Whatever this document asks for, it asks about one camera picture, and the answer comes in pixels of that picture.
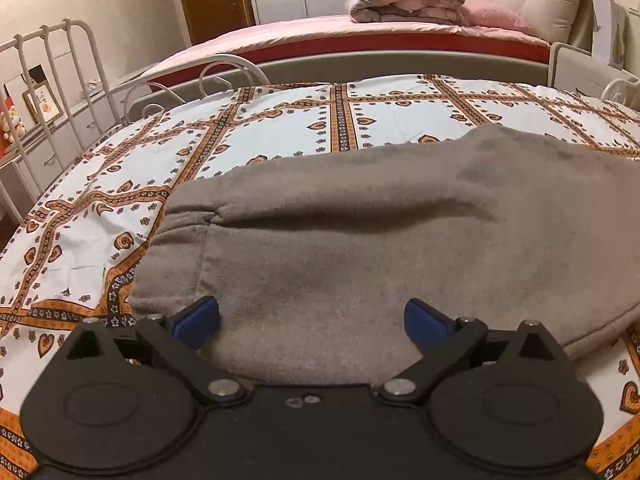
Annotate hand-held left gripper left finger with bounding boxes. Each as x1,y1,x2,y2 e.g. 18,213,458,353
65,296,251,407

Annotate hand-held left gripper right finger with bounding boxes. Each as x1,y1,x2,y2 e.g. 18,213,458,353
379,298,568,407

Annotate grey-brown pants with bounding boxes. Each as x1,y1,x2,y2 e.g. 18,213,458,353
131,124,640,386

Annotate orange patterned bedsheet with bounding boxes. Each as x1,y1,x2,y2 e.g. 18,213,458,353
0,74,640,480

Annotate low white cabinet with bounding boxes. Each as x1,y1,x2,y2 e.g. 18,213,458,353
0,50,126,196

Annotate teddy bear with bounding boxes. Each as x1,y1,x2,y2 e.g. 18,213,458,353
0,107,26,143

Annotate white nightstand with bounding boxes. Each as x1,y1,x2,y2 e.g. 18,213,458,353
550,42,640,106

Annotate double bed with pink sheet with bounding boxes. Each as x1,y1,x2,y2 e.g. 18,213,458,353
127,14,551,121

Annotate pink pillow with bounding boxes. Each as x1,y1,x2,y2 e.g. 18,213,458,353
460,0,531,33

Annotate brown wooden door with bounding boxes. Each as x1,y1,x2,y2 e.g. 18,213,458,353
172,0,256,46

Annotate white box with bottle print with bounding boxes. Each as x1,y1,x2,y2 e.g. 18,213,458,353
591,0,627,70

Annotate wooden picture frame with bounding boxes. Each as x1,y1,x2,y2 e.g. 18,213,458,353
22,80,65,126

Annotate white metal bed frame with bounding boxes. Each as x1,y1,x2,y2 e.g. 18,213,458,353
0,19,640,223

